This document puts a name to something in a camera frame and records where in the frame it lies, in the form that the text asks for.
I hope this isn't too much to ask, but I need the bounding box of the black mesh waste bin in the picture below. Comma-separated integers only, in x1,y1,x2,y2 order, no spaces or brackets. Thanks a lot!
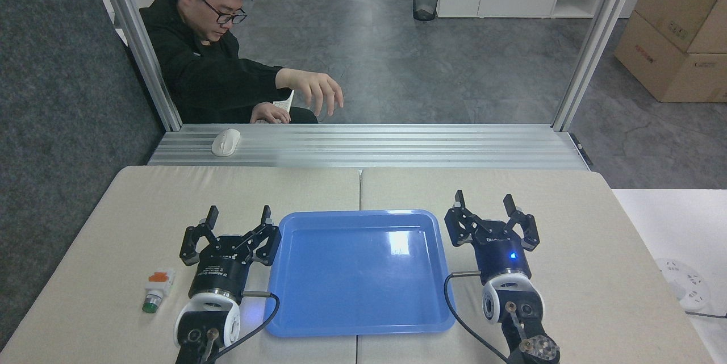
412,0,441,22

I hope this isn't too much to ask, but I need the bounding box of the blue plastic tray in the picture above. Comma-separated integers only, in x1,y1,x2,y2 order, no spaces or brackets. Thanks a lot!
264,210,457,338

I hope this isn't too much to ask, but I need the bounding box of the person's right hand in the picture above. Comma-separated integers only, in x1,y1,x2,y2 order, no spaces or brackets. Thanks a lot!
250,102,292,124

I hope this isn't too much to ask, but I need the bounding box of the round white power strip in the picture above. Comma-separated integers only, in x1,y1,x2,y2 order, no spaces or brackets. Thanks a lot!
654,258,712,312

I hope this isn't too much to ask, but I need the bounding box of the person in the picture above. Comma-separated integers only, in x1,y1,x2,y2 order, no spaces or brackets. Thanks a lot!
139,0,345,124

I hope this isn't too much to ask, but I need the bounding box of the white orange green switch part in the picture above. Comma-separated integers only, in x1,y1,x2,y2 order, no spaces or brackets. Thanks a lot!
142,269,176,314

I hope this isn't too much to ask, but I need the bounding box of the white computer mouse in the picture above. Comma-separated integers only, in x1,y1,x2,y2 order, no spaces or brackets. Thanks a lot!
211,129,241,157

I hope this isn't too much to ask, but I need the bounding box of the silver aluminium post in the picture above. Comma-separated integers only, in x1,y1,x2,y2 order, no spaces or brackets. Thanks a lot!
90,0,183,132
551,0,646,132

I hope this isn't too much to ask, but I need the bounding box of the person's left hand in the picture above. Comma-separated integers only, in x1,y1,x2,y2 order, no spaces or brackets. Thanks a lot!
291,68,345,117

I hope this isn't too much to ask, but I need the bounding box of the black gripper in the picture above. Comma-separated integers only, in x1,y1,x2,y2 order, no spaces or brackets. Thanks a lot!
179,205,282,300
444,190,541,284

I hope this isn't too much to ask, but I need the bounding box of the black end bracket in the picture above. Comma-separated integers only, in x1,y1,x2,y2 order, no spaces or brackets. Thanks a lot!
569,133,594,167

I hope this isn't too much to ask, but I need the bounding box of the ribbed aluminium rail platform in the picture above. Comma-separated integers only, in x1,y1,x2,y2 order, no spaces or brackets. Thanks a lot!
147,123,591,171

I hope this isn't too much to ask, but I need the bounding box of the small cardboard box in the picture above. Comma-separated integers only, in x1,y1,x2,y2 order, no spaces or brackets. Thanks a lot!
634,0,727,55

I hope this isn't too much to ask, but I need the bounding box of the large cardboard box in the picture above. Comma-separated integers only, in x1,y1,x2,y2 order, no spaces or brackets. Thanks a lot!
614,11,727,104

